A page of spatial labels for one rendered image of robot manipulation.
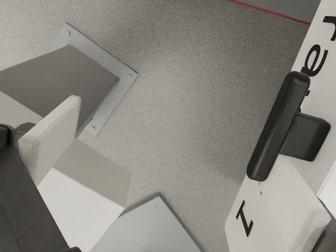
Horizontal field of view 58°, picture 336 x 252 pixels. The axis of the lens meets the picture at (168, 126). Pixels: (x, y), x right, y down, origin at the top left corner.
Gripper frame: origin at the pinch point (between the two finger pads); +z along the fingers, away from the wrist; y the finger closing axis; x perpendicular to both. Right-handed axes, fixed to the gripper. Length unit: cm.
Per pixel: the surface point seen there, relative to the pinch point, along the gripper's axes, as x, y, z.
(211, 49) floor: -2, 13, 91
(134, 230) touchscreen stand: -84, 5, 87
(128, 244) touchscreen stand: -92, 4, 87
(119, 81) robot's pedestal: -22, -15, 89
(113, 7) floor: 2, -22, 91
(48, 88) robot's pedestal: -16, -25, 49
